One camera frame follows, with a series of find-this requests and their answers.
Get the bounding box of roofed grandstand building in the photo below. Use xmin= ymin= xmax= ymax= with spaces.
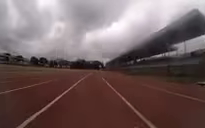
xmin=105 ymin=8 xmax=205 ymax=84

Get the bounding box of red running track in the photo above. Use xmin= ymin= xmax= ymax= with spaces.
xmin=0 ymin=63 xmax=205 ymax=128

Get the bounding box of row of distant trees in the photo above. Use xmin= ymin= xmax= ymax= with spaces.
xmin=3 ymin=52 xmax=105 ymax=71

